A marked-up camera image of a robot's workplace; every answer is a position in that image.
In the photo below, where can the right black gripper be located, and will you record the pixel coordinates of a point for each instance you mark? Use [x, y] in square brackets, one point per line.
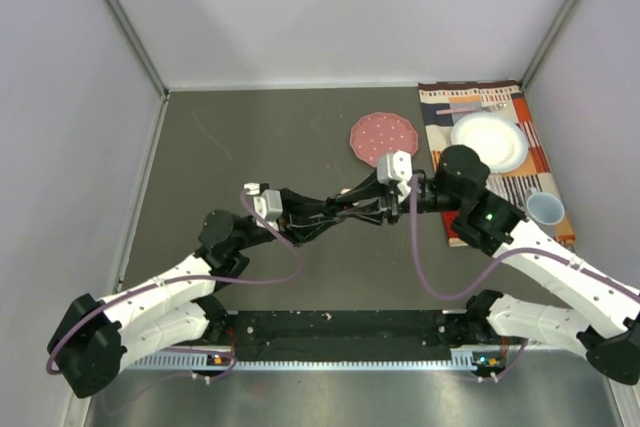
[371, 189]

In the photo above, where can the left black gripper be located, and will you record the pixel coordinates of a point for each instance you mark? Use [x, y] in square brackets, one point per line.
[300, 216]

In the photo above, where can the black earbud charging case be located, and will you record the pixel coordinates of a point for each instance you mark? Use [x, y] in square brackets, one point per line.
[333, 208]

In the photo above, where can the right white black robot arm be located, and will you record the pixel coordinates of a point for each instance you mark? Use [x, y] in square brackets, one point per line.
[600, 321]

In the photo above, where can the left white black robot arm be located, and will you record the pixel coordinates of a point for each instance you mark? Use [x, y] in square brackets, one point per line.
[98, 338]

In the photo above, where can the pink dotted plate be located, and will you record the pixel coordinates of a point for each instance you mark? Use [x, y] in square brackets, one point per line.
[378, 133]

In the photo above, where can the white paper plate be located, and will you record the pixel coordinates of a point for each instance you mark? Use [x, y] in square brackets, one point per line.
[499, 142]

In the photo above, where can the patterned orange cloth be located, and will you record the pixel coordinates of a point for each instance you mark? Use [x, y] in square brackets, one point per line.
[503, 98]

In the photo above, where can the light blue cup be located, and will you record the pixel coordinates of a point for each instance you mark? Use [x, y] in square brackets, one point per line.
[544, 208]

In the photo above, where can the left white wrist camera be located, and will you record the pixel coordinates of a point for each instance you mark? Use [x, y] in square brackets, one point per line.
[267, 202]

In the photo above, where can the pink handled utensil upper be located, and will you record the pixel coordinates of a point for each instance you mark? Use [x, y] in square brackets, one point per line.
[452, 111]

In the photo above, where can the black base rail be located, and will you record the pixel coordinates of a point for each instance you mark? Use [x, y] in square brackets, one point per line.
[348, 336]

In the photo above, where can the grey slotted cable duct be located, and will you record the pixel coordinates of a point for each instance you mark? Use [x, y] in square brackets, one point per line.
[184, 360]

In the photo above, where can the aluminium frame profile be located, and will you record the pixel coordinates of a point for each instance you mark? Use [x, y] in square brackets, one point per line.
[544, 388]

